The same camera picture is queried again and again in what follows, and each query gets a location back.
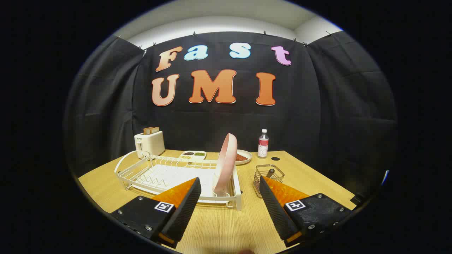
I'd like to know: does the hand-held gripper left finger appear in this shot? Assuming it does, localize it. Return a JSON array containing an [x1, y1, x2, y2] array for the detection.
[[110, 177, 202, 248]]

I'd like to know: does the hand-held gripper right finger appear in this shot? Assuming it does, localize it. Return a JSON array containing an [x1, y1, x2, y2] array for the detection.
[[259, 176, 353, 247]]

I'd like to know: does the metal wire basket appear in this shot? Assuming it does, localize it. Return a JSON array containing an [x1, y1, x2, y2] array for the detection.
[[253, 164, 285, 198]]

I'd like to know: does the white wire dish rack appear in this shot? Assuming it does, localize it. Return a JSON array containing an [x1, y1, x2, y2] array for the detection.
[[114, 150, 242, 211]]

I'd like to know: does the pink plate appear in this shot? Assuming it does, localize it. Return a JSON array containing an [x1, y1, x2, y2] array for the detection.
[[213, 133, 238, 197]]

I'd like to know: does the white divided condiment dish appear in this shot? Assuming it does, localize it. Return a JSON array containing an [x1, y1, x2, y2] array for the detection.
[[179, 151, 207, 161]]

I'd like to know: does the round white plate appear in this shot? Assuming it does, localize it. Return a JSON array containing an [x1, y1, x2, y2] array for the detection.
[[234, 150, 252, 165]]

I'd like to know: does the clear bottle with red label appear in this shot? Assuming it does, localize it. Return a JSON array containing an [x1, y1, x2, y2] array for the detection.
[[257, 129, 269, 158]]

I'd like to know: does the cream toaster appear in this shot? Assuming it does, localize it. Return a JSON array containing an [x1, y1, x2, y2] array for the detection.
[[134, 131, 165, 158]]

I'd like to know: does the black backdrop cloth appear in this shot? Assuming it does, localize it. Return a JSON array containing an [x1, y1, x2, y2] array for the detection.
[[64, 31, 398, 198]]

